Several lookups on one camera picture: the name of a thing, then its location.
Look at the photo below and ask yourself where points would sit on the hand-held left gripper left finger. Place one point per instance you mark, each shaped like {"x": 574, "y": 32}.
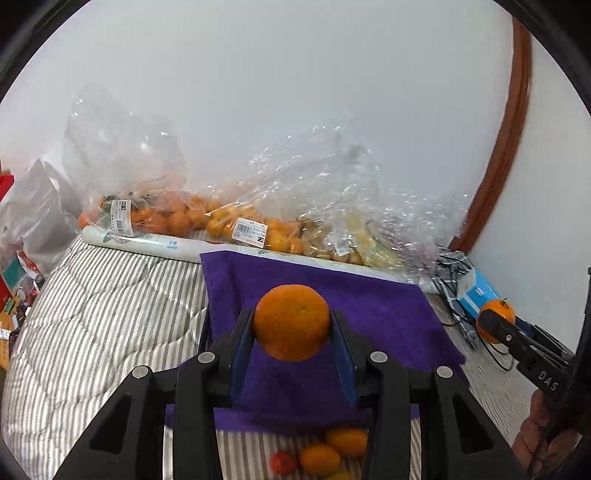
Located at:
{"x": 241, "y": 364}

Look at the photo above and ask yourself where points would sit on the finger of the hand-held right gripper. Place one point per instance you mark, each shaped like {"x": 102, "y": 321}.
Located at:
{"x": 542, "y": 337}
{"x": 498, "y": 330}

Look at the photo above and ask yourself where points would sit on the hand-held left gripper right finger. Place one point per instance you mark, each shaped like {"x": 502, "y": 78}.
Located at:
{"x": 345, "y": 369}

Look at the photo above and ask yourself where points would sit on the orange with green stem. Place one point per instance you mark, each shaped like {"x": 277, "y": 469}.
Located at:
{"x": 501, "y": 309}

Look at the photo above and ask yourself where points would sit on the purple cloth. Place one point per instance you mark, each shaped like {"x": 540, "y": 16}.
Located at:
{"x": 369, "y": 314}

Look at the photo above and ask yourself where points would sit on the large orange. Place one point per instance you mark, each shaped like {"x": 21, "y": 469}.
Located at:
{"x": 292, "y": 323}

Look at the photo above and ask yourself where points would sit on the person's right hand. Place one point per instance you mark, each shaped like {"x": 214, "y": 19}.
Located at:
{"x": 531, "y": 424}

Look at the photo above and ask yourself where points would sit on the blue and white box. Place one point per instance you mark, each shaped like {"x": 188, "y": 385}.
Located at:
{"x": 475, "y": 290}

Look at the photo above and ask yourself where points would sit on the small red tomato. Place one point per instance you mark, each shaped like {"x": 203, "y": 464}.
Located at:
{"x": 282, "y": 463}

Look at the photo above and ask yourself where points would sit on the clear bag of brown fruit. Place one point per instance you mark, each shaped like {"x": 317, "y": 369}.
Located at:
{"x": 323, "y": 247}

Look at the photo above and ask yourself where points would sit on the grey striped blanket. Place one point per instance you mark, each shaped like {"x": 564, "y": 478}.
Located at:
{"x": 115, "y": 314}

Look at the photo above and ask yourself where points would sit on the clear bag of yellow fruit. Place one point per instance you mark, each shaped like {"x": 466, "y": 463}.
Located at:
{"x": 383, "y": 230}

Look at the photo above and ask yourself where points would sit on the clear bag of oranges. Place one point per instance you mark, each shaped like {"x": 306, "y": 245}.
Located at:
{"x": 258, "y": 217}

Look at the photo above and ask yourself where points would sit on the white paper roll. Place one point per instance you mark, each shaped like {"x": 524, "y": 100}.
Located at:
{"x": 152, "y": 242}

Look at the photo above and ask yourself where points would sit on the clear bag of leafy mandarins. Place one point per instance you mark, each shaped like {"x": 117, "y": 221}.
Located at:
{"x": 138, "y": 194}

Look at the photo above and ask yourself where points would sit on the red and white packet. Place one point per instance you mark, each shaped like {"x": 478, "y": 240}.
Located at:
{"x": 28, "y": 264}

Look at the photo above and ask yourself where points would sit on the teal box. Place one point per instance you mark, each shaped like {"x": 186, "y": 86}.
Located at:
{"x": 11, "y": 274}

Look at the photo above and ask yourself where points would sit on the white plastic bag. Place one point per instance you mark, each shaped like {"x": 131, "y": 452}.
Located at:
{"x": 41, "y": 207}

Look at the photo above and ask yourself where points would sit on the red paper bag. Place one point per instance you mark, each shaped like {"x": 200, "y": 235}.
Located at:
{"x": 5, "y": 187}

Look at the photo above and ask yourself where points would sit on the brown wooden door frame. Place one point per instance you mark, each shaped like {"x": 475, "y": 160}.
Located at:
{"x": 508, "y": 138}

